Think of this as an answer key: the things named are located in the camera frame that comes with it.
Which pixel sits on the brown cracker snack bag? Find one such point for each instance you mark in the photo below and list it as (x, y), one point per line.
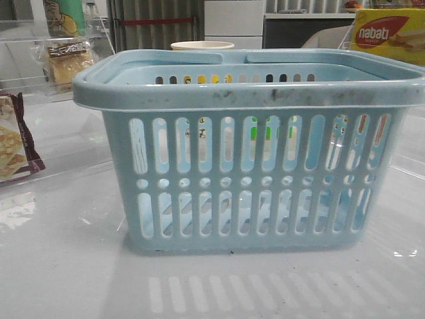
(19, 158)

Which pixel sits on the cartoon printed green package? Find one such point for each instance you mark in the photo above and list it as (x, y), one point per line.
(64, 18)

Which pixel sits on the white cabinet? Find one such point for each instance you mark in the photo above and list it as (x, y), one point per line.
(237, 22)

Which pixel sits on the cream paper cup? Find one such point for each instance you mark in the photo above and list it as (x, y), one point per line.
(201, 45)

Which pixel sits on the light blue plastic basket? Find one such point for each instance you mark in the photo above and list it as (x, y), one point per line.
(249, 149)

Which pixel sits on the clear acrylic right stand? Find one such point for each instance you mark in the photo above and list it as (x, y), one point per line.
(346, 41)

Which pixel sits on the yellow nabati wafer box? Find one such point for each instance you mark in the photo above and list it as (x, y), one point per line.
(393, 33)

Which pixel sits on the packaged bread slices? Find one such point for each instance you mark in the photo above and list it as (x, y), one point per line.
(65, 60)

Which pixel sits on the clear acrylic display shelf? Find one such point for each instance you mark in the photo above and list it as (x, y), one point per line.
(66, 137)

